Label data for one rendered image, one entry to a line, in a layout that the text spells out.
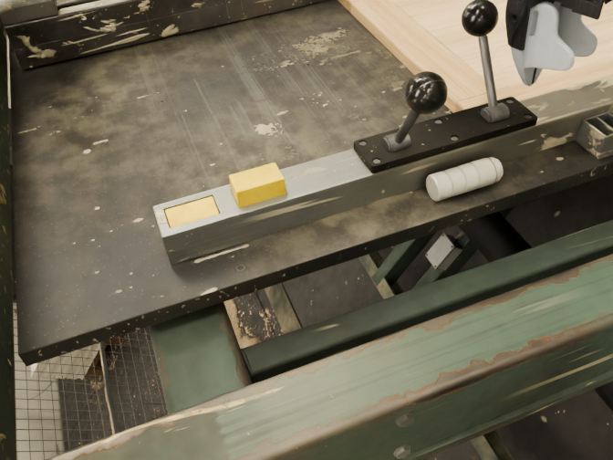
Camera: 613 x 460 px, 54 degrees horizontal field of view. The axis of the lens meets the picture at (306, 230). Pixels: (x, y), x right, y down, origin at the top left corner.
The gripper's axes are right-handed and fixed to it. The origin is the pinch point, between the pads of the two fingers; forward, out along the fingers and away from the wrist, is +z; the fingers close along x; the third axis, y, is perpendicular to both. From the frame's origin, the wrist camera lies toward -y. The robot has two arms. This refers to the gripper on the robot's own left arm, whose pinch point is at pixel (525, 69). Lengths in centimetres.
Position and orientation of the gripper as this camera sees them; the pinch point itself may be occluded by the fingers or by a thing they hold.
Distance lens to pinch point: 64.9
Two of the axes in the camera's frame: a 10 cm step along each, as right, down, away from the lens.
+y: 6.5, 5.0, -5.7
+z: 0.7, 7.1, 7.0
